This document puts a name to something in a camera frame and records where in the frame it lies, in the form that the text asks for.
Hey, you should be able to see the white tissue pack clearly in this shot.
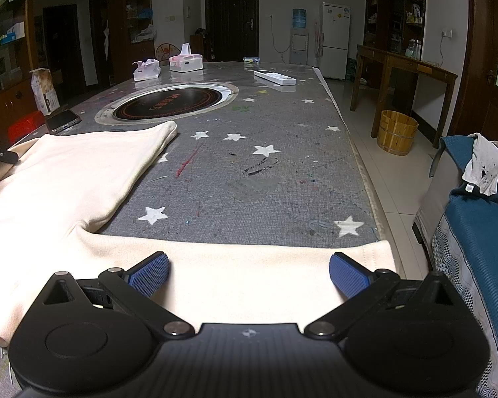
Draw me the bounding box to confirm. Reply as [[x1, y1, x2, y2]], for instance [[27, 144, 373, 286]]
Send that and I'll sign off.
[[133, 58, 162, 82]]

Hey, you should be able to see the grey white cloth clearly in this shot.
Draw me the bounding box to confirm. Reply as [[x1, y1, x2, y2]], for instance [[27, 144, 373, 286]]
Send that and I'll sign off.
[[460, 133, 498, 197]]

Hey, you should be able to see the dark entrance door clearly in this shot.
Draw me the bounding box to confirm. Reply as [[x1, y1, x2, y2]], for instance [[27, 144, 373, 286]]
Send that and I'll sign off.
[[204, 0, 260, 63]]

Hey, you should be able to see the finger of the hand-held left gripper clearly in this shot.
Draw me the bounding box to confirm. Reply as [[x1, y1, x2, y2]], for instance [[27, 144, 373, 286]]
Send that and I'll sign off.
[[0, 141, 20, 165]]

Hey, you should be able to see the white refrigerator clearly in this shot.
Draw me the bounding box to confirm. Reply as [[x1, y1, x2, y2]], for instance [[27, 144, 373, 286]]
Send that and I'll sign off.
[[320, 2, 351, 80]]

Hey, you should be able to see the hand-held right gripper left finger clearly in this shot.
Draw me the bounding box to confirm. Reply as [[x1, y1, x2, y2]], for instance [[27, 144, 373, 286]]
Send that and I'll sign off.
[[37, 251, 195, 341]]

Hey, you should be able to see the white water dispenser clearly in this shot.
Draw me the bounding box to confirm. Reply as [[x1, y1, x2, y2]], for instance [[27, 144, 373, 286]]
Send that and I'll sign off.
[[290, 28, 308, 66]]

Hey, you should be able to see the wooden bucket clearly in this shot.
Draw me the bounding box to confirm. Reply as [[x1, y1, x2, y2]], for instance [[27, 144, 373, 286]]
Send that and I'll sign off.
[[377, 110, 419, 157]]

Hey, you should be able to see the white plastic bag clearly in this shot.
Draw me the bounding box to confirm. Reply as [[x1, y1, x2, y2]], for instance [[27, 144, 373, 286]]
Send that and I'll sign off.
[[133, 24, 156, 43]]

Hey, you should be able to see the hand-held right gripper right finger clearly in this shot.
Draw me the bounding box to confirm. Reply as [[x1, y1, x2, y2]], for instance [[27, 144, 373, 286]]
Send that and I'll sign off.
[[305, 252, 460, 341]]

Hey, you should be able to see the cream sweatshirt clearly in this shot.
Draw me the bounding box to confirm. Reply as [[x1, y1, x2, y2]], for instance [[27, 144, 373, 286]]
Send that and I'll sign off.
[[0, 120, 397, 347]]

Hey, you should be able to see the paper flour bag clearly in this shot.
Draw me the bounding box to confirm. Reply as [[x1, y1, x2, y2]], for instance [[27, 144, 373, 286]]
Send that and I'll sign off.
[[29, 67, 61, 116]]

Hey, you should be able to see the dark wooden shelf unit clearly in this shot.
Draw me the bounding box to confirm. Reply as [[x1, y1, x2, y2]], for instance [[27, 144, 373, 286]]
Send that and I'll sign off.
[[364, 0, 426, 61]]

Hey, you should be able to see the electric floor fan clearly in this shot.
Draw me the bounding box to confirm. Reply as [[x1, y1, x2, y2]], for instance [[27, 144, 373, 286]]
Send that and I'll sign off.
[[155, 42, 179, 64]]

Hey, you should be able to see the red plastic stool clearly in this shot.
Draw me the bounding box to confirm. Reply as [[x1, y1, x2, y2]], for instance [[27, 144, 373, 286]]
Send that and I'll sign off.
[[7, 110, 46, 142]]

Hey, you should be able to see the white remote control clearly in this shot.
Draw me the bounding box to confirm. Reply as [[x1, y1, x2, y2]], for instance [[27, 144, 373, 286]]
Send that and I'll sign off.
[[254, 70, 297, 86]]

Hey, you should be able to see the grey star-print tablecloth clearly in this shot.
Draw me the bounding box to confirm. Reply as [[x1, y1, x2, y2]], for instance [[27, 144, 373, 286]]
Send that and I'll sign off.
[[0, 61, 380, 382]]

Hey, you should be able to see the wooden door with glass pane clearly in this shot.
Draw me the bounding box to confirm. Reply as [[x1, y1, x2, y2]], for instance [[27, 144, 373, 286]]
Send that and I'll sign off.
[[456, 0, 498, 142]]

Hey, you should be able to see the blue sofa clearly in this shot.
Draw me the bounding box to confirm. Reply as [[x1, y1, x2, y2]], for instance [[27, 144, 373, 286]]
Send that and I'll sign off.
[[412, 135, 498, 398]]

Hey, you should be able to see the pink tissue box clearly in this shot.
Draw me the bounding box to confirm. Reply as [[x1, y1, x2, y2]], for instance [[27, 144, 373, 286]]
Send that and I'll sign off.
[[169, 43, 204, 71]]

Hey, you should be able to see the dark wooden wall cabinet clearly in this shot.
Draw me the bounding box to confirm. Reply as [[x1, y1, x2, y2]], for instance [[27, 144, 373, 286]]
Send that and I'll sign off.
[[0, 0, 158, 146]]

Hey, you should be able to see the round black induction cooktop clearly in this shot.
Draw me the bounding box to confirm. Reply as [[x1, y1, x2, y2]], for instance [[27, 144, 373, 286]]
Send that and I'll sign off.
[[94, 83, 239, 125]]

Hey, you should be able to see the smartphone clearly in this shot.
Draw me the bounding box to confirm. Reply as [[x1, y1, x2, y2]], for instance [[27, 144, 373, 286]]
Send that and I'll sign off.
[[45, 109, 82, 135]]

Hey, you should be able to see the dark wooden side table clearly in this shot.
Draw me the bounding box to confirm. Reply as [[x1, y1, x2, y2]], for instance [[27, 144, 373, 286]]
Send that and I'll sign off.
[[350, 44, 458, 149]]

